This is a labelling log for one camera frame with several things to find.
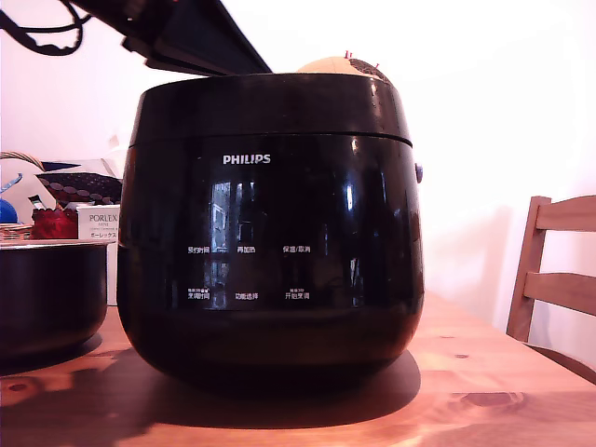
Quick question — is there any black Philips rice cooker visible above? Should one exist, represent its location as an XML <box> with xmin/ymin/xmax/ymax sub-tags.
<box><xmin>115</xmin><ymin>134</ymin><xmax>427</xmax><ymax>381</ymax></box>

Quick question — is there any tan round pincushion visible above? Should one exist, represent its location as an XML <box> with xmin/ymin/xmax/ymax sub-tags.
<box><xmin>294</xmin><ymin>51</ymin><xmax>397</xmax><ymax>88</ymax></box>

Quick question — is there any white paper bag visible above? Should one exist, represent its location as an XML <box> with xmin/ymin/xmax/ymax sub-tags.
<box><xmin>100</xmin><ymin>133</ymin><xmax>132</xmax><ymax>180</ymax></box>

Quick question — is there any dark dotted cloth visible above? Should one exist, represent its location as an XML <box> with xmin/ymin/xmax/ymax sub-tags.
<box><xmin>35</xmin><ymin>170</ymin><xmax>124</xmax><ymax>207</ymax></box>

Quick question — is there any white Porlex box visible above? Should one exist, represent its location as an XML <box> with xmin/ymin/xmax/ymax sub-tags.
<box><xmin>76</xmin><ymin>204</ymin><xmax>122</xmax><ymax>306</ymax></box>

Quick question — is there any red crinkled pouch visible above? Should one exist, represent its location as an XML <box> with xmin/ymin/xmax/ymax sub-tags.
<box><xmin>31</xmin><ymin>208</ymin><xmax>78</xmax><ymax>240</ymax></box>

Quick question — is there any blue ribbon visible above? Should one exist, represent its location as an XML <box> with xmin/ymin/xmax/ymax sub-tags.
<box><xmin>0</xmin><ymin>171</ymin><xmax>24</xmax><ymax>194</ymax></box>

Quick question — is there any wicker basket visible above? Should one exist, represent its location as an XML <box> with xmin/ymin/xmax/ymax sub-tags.
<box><xmin>0</xmin><ymin>150</ymin><xmax>57</xmax><ymax>240</ymax></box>

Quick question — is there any black inner cooking pot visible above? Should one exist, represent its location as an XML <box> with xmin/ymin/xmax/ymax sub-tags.
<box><xmin>0</xmin><ymin>241</ymin><xmax>111</xmax><ymax>360</ymax></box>

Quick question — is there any wooden slat-back chair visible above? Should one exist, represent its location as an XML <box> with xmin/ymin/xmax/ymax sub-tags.
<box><xmin>506</xmin><ymin>195</ymin><xmax>596</xmax><ymax>386</ymax></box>

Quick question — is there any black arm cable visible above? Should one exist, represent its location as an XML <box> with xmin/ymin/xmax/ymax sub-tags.
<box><xmin>17</xmin><ymin>13</ymin><xmax>86</xmax><ymax>58</ymax></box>
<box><xmin>0</xmin><ymin>8</ymin><xmax>94</xmax><ymax>39</ymax></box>

